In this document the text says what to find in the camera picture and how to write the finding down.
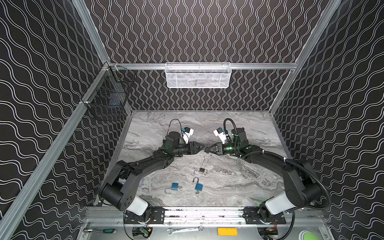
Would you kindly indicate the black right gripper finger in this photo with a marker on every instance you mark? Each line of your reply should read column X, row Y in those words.
column 209, row 151
column 210, row 147

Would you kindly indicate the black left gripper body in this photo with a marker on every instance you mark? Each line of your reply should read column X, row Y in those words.
column 190, row 148

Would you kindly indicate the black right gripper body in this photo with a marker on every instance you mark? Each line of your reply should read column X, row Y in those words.
column 218, row 148

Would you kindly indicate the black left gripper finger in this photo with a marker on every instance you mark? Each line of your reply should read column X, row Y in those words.
column 198, row 150
column 199, row 146

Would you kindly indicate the silver grey padlock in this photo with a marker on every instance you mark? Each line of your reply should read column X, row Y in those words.
column 201, row 171

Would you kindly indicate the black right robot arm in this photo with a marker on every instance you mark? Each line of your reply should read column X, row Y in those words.
column 301, row 185

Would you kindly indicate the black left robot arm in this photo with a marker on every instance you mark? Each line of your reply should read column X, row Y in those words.
column 120, row 186

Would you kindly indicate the blue padlock right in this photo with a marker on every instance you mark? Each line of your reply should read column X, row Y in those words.
column 198, row 186

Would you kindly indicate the blue padlock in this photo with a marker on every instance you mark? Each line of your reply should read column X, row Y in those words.
column 174, row 187
column 198, row 186

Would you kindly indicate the blue padlock left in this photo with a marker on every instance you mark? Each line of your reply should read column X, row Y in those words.
column 174, row 187

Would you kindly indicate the yellow label plate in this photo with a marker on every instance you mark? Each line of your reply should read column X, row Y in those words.
column 227, row 232

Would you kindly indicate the silver open-end wrench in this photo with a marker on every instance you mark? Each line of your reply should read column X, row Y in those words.
column 172, row 231

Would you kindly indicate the green round button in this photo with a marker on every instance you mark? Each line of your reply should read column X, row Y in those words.
column 306, row 235

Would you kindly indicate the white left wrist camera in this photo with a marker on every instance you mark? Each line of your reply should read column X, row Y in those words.
column 186, row 134

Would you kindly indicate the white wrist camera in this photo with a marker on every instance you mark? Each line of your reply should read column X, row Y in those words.
column 221, row 134
column 186, row 134

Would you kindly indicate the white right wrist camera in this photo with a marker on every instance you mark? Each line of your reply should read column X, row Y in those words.
column 221, row 134

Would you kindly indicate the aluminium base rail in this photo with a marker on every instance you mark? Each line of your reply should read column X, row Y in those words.
column 184, row 216

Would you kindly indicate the white wire mesh basket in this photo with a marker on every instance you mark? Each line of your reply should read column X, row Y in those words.
column 194, row 75

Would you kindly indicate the black wire mesh basket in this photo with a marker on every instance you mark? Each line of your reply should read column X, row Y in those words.
column 106, row 100

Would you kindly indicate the green handled screwdriver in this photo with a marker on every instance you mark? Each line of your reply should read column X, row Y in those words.
column 103, row 231

